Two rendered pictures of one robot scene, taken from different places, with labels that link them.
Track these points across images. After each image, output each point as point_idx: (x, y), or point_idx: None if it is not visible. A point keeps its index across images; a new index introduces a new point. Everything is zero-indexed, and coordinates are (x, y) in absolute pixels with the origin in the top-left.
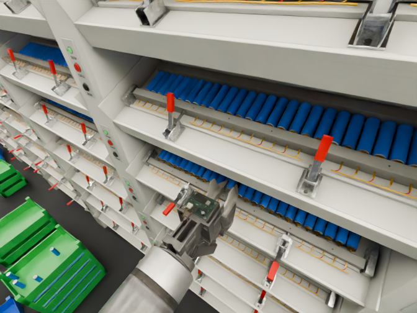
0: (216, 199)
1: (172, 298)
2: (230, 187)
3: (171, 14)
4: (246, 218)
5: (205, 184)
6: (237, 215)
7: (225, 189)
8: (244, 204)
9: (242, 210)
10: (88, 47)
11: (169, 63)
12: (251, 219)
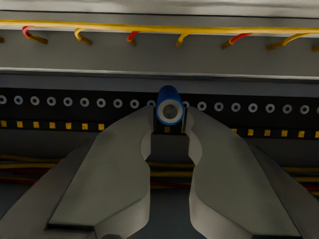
0: (201, 144)
1: None
2: (163, 123)
3: None
4: (27, 35)
5: (298, 78)
6: (77, 27)
7: (184, 107)
8: (89, 72)
9: (79, 33)
10: None
11: (312, 175)
12: (9, 8)
